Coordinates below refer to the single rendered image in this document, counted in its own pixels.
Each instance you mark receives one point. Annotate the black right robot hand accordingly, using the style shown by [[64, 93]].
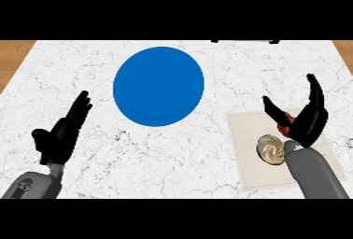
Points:
[[309, 124]]

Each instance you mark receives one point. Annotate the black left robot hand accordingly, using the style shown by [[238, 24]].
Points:
[[64, 133]]

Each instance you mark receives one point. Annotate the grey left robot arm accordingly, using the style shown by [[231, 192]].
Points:
[[37, 183]]

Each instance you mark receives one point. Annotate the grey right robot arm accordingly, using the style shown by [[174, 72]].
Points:
[[312, 172]]

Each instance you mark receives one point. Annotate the red bell pepper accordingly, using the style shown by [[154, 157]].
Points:
[[285, 128]]

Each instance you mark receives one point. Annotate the beige rectangular placemat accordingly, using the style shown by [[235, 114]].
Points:
[[257, 168]]

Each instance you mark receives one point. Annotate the blue round plate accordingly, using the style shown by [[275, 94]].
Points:
[[158, 86]]

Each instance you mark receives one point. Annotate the beige swirled cupcake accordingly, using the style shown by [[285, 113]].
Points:
[[271, 149]]

